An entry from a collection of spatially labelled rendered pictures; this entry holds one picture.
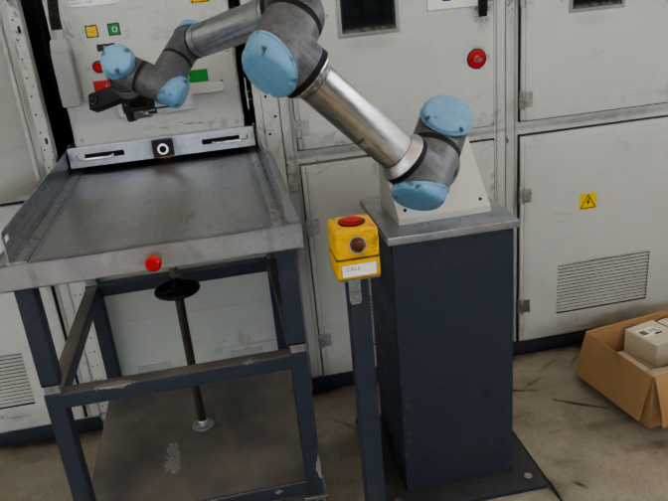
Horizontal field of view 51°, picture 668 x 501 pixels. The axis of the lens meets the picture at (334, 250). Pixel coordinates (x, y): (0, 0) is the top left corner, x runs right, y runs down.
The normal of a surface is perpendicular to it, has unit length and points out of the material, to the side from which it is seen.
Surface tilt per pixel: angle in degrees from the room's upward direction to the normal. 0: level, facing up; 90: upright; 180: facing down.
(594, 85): 90
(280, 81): 120
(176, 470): 0
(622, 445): 0
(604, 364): 76
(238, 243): 90
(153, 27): 90
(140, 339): 90
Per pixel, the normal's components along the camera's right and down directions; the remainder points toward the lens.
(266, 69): -0.44, 0.76
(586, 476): -0.09, -0.93
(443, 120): 0.12, -0.52
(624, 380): -0.94, -0.04
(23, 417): 0.18, 0.35
